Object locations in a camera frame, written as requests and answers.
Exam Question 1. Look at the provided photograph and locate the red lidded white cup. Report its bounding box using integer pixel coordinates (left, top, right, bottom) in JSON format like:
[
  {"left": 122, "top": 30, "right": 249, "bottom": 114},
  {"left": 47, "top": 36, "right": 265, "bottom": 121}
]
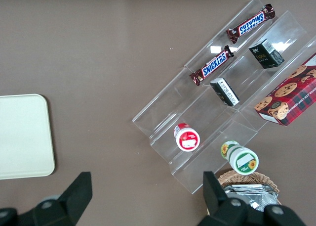
[{"left": 173, "top": 123, "right": 200, "bottom": 152}]

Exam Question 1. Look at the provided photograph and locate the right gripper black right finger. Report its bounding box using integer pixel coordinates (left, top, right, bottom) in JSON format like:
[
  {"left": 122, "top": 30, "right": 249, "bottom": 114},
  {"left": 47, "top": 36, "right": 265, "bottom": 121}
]
[{"left": 198, "top": 171, "right": 264, "bottom": 226}]

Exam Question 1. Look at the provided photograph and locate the clear acrylic stepped shelf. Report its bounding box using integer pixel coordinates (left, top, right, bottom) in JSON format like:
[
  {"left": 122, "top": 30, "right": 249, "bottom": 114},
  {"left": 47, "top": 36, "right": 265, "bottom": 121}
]
[{"left": 132, "top": 0, "right": 316, "bottom": 195}]

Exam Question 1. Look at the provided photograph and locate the cream plastic tray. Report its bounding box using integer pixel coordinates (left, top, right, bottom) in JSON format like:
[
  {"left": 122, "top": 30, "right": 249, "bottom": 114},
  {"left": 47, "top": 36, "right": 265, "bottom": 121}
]
[{"left": 0, "top": 93, "right": 55, "bottom": 180}]

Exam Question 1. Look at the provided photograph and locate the Snickers chocolate bar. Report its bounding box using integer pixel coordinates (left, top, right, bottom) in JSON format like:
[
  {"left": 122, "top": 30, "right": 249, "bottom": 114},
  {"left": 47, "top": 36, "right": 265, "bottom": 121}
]
[
  {"left": 189, "top": 45, "right": 234, "bottom": 88},
  {"left": 226, "top": 3, "right": 276, "bottom": 44}
]

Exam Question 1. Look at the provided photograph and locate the green sunflower white cup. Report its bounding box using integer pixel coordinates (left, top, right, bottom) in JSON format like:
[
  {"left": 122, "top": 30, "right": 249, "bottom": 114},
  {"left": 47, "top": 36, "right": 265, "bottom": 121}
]
[{"left": 220, "top": 140, "right": 259, "bottom": 175}]

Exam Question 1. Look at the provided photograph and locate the light wicker basket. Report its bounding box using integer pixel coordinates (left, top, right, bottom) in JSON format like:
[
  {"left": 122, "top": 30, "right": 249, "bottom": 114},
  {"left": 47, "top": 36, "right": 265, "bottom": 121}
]
[{"left": 216, "top": 170, "right": 282, "bottom": 216}]

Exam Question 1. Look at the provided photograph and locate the silver foil packet stack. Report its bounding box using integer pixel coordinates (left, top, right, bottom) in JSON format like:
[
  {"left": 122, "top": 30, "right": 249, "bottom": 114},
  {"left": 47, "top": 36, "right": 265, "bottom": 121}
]
[{"left": 223, "top": 183, "right": 279, "bottom": 213}]

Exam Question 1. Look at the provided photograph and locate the red tartan cookie box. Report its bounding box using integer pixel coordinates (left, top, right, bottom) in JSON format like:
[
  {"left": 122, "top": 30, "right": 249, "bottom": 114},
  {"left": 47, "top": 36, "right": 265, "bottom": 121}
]
[{"left": 254, "top": 53, "right": 316, "bottom": 126}]

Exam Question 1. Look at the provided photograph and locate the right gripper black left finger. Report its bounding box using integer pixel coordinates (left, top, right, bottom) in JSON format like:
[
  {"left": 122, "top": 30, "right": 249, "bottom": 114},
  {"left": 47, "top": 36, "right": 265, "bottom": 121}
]
[{"left": 17, "top": 171, "right": 93, "bottom": 226}]

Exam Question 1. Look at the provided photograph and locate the small black carton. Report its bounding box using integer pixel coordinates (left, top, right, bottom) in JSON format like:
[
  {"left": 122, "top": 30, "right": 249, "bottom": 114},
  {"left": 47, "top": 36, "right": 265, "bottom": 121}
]
[
  {"left": 209, "top": 77, "right": 240, "bottom": 107},
  {"left": 248, "top": 39, "right": 285, "bottom": 70}
]

